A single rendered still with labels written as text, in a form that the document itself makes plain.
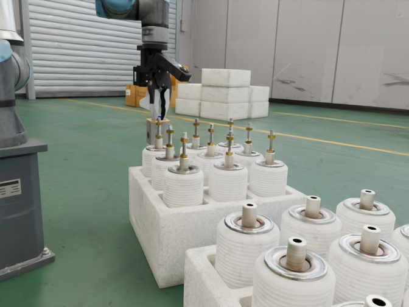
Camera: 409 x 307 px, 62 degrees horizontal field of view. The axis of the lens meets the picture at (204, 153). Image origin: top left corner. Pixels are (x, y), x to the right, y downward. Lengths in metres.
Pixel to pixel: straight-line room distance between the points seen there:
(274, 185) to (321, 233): 0.33
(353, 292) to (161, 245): 0.41
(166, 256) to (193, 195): 0.15
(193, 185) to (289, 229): 0.28
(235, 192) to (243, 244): 0.33
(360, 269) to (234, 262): 0.16
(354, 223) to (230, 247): 0.23
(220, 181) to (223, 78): 2.90
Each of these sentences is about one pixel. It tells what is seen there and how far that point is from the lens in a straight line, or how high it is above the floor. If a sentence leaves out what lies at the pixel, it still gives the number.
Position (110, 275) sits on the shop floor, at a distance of 0.88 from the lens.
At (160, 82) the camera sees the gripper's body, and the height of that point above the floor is 0.45.
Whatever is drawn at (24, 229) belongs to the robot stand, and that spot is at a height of 0.10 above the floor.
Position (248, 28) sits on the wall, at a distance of 7.19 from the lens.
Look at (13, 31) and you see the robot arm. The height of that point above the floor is 0.56.
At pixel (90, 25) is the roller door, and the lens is 6.55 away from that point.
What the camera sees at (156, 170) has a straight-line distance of 0.88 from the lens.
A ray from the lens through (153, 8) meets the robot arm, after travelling 0.98.
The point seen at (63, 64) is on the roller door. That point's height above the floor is 0.56.
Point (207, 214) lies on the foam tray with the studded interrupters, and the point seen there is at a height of 0.17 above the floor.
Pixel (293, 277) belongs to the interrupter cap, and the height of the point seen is 0.25.
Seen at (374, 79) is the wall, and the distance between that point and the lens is 6.03.
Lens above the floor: 0.47
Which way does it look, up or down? 13 degrees down
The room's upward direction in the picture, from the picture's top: 2 degrees clockwise
